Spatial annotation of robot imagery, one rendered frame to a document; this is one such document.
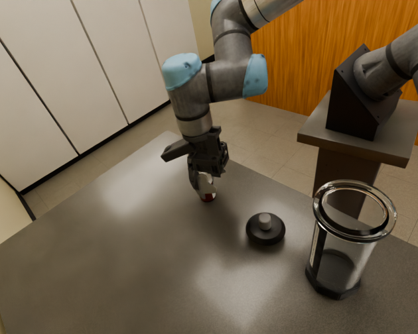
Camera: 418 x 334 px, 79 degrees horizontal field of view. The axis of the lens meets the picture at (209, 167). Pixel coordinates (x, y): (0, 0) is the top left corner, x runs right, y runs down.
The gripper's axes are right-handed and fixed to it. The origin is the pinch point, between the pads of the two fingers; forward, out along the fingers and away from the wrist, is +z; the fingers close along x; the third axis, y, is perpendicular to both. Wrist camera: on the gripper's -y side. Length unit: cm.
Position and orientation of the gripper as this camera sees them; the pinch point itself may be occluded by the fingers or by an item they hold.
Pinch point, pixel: (205, 186)
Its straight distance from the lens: 71.3
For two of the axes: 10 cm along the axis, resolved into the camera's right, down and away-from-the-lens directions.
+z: 1.8, 7.2, 6.7
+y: 9.2, 1.2, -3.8
